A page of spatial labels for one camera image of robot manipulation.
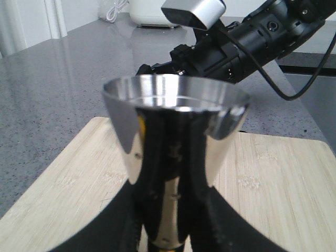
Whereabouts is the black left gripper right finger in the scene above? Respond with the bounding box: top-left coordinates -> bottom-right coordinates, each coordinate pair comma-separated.
190,185 -> 285,251

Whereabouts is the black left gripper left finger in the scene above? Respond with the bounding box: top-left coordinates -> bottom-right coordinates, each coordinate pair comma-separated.
52,182 -> 147,251

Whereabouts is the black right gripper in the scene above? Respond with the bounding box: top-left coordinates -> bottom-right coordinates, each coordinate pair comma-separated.
137,20 -> 252,83

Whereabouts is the steel double jigger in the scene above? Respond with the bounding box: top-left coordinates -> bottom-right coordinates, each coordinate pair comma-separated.
103,74 -> 250,251

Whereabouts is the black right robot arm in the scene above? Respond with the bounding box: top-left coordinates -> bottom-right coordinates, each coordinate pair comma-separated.
138,1 -> 335,83

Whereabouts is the wooden cutting board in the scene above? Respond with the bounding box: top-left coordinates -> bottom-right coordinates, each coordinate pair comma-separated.
1,117 -> 335,251

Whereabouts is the white appliance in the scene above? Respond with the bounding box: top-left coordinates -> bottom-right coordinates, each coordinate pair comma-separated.
129,0 -> 178,28

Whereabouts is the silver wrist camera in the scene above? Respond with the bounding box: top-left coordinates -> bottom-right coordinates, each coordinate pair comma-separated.
161,0 -> 226,30

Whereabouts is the black camera cable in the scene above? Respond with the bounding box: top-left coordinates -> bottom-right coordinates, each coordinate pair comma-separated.
220,26 -> 336,101

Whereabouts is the white cable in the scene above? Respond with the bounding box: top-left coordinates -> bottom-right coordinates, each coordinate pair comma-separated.
104,0 -> 130,23

